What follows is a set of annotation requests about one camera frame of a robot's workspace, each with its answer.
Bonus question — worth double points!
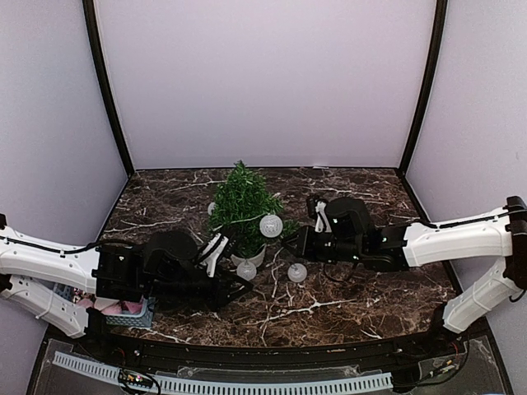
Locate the white ball string lights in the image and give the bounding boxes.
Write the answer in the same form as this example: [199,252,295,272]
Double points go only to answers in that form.
[208,198,300,281]

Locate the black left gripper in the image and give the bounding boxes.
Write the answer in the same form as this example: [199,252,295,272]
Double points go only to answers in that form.
[145,264,253,313]

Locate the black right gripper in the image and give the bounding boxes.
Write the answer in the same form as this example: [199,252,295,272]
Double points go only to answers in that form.
[282,225,364,263]

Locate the pink bauble ornaments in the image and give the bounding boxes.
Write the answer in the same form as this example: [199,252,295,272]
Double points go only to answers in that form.
[77,298,145,315]

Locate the small green christmas tree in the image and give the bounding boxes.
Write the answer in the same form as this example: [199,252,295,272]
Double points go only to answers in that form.
[208,160,300,258]

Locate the white perforated cable tray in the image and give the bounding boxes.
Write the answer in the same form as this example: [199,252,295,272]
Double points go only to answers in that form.
[52,351,394,395]

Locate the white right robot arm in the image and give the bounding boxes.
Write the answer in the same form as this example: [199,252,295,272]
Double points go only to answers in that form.
[282,196,526,357]

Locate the light blue plastic basket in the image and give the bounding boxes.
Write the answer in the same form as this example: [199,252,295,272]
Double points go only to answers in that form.
[54,284,156,328]

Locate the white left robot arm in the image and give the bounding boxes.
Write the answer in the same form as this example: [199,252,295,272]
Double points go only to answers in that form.
[1,223,253,359]

